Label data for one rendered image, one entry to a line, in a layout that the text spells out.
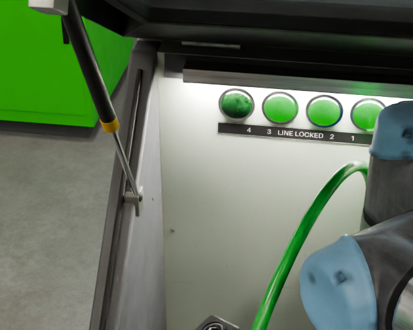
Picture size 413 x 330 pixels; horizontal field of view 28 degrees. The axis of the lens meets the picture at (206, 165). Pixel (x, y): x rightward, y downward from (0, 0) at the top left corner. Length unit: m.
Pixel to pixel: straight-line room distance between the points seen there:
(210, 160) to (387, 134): 0.51
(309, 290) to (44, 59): 3.07
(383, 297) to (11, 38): 3.14
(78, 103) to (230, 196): 2.49
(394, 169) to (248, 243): 0.57
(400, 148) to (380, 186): 0.05
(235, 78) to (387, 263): 0.54
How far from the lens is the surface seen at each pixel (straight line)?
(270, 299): 0.84
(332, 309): 0.60
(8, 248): 3.18
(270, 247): 1.27
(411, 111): 0.75
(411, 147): 0.72
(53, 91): 3.68
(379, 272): 0.59
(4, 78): 3.73
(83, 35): 0.82
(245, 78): 1.09
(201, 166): 1.20
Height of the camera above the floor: 1.92
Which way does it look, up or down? 33 degrees down
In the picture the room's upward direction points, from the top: straight up
